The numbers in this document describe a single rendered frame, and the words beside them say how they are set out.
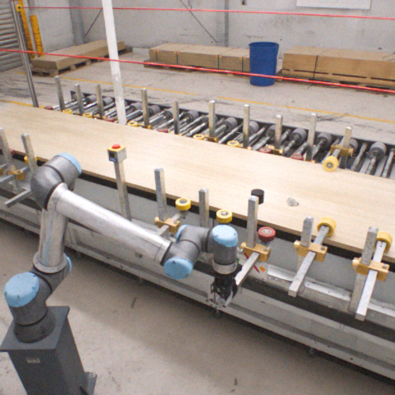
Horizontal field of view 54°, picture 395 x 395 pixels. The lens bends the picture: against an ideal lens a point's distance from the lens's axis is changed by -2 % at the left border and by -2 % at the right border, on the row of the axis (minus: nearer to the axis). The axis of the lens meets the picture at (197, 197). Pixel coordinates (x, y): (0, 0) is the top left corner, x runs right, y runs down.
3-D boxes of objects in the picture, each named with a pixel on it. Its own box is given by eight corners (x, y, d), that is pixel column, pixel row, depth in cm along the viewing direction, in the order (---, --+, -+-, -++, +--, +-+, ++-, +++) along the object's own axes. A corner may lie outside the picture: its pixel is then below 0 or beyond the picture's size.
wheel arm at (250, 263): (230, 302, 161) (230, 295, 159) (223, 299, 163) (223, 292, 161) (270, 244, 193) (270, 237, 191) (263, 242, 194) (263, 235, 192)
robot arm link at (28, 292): (5, 320, 172) (-7, 292, 163) (29, 294, 186) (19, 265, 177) (33, 328, 168) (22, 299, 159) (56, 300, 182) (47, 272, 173)
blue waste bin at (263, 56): (272, 89, 697) (274, 47, 659) (242, 85, 722) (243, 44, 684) (282, 81, 741) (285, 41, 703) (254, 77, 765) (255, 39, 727)
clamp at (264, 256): (266, 262, 182) (267, 254, 179) (239, 254, 188) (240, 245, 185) (270, 255, 186) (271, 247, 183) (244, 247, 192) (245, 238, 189)
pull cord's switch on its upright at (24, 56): (42, 119, 394) (15, 0, 336) (33, 117, 400) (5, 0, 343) (49, 117, 400) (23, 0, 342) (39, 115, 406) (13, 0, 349)
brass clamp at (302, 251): (322, 263, 165) (324, 254, 163) (292, 254, 171) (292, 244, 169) (326, 255, 170) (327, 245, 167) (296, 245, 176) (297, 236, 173)
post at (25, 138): (42, 202, 259) (24, 134, 234) (38, 201, 261) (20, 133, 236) (46, 199, 262) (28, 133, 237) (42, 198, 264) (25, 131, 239)
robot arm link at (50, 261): (24, 287, 185) (31, 159, 141) (45, 263, 199) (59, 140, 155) (51, 301, 183) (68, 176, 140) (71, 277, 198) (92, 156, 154)
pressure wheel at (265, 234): (270, 256, 189) (271, 237, 183) (254, 251, 193) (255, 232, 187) (276, 247, 195) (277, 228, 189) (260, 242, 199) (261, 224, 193)
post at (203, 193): (206, 269, 207) (204, 191, 182) (201, 267, 208) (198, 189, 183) (210, 265, 209) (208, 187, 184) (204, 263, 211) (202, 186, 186)
